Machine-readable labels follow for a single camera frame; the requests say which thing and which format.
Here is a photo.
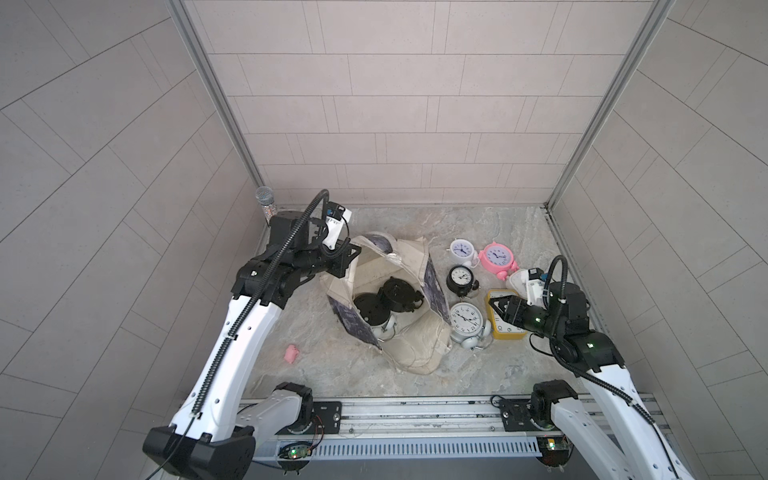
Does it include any yellow rectangular alarm clock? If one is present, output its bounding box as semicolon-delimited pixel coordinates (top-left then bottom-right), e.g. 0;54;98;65
485;289;526;340

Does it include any small white alarm clock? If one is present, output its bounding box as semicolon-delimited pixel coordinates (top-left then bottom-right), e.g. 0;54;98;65
506;268;529;298

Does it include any large white twin-bell clock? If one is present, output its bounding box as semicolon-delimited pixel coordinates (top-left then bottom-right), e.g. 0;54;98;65
449;302;493;350

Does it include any pink alarm clock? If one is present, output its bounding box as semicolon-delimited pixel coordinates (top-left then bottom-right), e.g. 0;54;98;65
478;242;519;281

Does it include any black alarm clock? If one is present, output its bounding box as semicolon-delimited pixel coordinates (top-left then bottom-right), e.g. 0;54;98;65
446;265;479;298

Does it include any white twin-bell alarm clock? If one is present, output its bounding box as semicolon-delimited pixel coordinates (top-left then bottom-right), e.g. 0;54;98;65
448;238;479;269

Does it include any beige canvas tote bag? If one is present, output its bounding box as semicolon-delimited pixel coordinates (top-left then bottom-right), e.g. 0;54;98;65
321;232;451;375

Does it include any large black round clock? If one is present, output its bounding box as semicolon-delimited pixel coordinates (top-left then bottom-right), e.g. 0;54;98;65
378;277;425;313

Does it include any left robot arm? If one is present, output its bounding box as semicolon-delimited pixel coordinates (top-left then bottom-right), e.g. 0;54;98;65
142;203;361;479

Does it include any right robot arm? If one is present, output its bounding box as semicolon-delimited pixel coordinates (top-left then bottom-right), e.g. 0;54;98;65
489;282;692;479

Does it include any silver clock black back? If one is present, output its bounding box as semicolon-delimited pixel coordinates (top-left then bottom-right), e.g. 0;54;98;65
354;293;396;342

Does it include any glitter microphone on stand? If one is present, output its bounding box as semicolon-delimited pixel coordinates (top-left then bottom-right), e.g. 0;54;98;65
255;186;278;224

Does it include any small pink eraser piece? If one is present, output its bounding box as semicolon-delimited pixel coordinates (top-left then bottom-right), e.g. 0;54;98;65
283;344;300;364

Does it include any right circuit board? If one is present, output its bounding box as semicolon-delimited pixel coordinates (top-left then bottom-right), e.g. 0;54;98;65
537;436;572;467

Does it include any circuit board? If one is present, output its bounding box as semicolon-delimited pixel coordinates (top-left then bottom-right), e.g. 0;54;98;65
278;442;314;461
537;436;572;467

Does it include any left circuit board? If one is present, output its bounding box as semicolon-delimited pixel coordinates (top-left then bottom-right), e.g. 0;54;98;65
278;442;314;461

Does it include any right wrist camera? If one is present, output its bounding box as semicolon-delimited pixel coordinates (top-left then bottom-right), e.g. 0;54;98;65
521;268;547;307

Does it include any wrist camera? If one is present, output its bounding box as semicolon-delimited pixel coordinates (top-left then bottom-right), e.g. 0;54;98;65
323;201;352;251
521;268;547;307

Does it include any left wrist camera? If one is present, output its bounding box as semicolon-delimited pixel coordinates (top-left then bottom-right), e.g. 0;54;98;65
323;201;352;251

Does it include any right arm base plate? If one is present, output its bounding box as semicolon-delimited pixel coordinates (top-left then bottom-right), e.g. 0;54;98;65
490;392;577;432

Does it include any aluminium mounting rail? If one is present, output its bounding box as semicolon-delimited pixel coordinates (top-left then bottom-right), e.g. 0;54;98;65
164;392;670;445

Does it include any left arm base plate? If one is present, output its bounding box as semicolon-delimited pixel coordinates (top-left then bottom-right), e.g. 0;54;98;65
277;401;343;436

